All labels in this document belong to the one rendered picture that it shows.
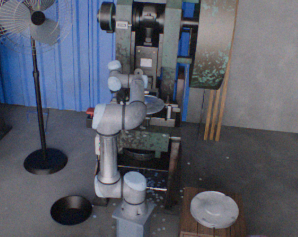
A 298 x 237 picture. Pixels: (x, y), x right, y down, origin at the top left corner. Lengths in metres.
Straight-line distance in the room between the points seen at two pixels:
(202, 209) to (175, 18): 1.15
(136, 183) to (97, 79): 2.05
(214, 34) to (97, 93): 2.12
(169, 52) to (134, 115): 0.71
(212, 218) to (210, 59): 0.90
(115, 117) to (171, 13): 0.82
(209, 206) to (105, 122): 0.90
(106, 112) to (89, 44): 2.08
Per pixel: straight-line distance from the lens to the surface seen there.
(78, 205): 2.53
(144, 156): 2.38
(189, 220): 1.98
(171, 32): 2.02
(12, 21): 2.37
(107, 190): 1.70
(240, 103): 3.64
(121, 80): 1.81
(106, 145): 1.54
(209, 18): 1.74
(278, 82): 3.62
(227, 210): 2.05
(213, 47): 1.76
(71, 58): 3.58
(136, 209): 1.78
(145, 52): 2.12
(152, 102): 2.23
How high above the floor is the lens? 1.75
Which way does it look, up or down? 28 degrees down
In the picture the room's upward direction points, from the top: 4 degrees clockwise
